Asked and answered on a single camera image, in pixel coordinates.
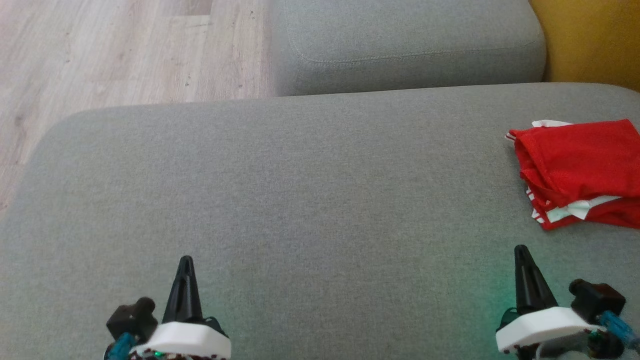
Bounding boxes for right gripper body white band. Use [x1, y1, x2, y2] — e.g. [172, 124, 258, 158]
[495, 306, 601, 354]

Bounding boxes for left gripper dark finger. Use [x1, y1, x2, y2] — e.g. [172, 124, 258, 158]
[185, 256, 205, 324]
[162, 256, 187, 324]

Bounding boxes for red shirt striped white cuffs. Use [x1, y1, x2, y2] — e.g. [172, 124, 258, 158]
[525, 187, 640, 232]

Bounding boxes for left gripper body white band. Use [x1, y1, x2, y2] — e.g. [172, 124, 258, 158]
[130, 316, 232, 360]

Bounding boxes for yellow sofa backrest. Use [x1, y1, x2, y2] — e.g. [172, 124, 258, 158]
[529, 0, 640, 93]

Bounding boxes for left camera cable teal plug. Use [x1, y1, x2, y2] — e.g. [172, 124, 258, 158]
[104, 332, 139, 360]

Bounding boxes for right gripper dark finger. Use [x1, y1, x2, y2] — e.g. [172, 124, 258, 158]
[521, 245, 559, 314]
[514, 245, 537, 315]

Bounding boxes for grey sofa seat cushion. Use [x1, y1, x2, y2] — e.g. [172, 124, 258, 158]
[270, 0, 547, 97]

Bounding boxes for camera cable teal plug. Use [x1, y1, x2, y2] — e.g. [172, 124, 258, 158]
[597, 310, 640, 352]
[104, 332, 139, 360]

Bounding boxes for red shorts white trim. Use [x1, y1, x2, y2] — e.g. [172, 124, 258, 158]
[505, 119, 640, 208]

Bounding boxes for large grey sofa ottoman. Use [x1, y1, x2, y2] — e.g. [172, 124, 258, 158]
[0, 82, 640, 360]

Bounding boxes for right camera cable teal plug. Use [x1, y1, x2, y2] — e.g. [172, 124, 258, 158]
[597, 310, 640, 352]

